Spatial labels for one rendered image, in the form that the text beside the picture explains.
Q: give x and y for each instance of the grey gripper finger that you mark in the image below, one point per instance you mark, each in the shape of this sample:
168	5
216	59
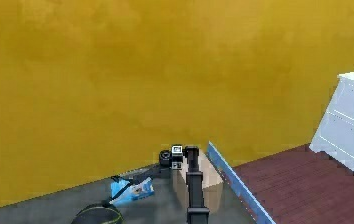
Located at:
128	187
135	175

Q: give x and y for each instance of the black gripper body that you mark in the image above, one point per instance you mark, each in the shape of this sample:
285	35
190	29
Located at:
165	158

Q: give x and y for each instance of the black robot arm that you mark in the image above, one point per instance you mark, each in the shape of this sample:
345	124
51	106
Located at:
195	186

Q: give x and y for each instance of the blue and white box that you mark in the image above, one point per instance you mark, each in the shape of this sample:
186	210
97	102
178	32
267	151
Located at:
141	192

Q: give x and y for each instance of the tan cardboard box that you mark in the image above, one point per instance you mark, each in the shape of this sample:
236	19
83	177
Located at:
212	173

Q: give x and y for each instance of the grey table with blue edge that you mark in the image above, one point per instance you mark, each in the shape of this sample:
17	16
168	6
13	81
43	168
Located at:
233	181

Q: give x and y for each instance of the white chest of drawers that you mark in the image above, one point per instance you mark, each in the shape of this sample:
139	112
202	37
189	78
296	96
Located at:
346	123

